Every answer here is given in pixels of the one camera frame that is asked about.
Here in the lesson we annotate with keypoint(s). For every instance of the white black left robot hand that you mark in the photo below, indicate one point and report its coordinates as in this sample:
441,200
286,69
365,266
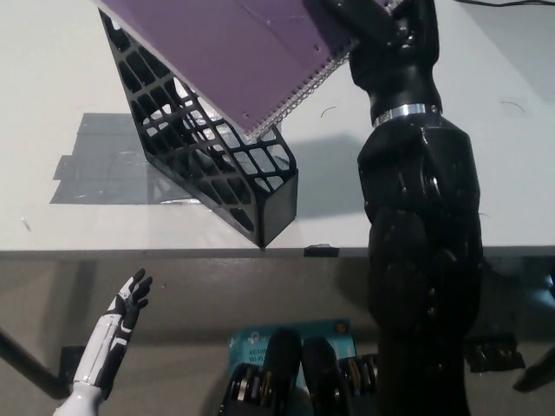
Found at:
104,355

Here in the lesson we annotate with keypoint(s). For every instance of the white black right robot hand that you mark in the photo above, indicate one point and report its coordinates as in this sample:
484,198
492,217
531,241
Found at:
399,65

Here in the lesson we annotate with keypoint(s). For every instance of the purple spiral notebook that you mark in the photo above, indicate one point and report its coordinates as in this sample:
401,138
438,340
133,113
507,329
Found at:
243,52

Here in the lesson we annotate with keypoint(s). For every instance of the black lattice magazine stand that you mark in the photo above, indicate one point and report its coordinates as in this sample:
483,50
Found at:
277,203

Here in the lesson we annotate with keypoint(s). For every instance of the black diagonal table leg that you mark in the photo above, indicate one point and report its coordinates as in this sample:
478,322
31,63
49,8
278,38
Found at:
30,368

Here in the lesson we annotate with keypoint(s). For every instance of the small black tape strip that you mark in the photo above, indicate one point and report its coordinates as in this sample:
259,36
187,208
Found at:
321,250

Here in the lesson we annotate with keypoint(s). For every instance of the grey tape patch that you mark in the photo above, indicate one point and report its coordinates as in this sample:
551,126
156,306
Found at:
99,143

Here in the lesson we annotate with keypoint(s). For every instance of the black table foot bracket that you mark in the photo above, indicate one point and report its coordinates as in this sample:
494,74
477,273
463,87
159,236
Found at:
71,359
494,353

